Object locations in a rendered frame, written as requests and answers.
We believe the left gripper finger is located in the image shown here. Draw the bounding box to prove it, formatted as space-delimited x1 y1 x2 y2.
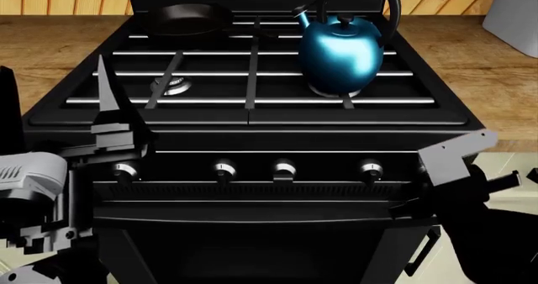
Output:
98 53 124 113
0 65 27 155

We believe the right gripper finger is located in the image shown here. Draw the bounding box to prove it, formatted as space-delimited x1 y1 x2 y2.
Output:
387 196 441 221
485 169 523 192

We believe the teal metal kettle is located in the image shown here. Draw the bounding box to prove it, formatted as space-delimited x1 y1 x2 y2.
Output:
293 0 403 97

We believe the black silver stove knob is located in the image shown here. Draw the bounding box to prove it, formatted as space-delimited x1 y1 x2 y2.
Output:
213 158 238 186
272 158 298 183
359 158 385 186
112 160 142 184

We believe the silver gas burner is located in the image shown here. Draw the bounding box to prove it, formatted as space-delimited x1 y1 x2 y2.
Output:
309 83 363 99
150 75 193 97

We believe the black stove grate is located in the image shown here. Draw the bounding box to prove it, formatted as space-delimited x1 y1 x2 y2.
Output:
247 12 439 110
62 12 257 110

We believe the black gas stove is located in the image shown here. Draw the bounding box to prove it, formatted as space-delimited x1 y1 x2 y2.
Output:
20 0 488 284

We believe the cream cabinet front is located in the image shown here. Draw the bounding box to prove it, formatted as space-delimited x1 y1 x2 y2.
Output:
398 150 538 284

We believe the black frying pan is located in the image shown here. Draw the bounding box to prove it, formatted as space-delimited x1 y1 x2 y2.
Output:
140 3 279 39

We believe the grey appliance corner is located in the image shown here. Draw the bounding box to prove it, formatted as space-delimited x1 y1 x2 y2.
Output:
482 0 538 59

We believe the black cabinet handle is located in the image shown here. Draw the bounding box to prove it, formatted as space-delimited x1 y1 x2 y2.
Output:
404 229 436 277

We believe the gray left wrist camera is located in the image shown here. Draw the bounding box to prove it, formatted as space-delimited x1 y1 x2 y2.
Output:
0 150 69 208

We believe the black oven door handle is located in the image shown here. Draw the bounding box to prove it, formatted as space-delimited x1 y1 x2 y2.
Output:
92 205 438 226

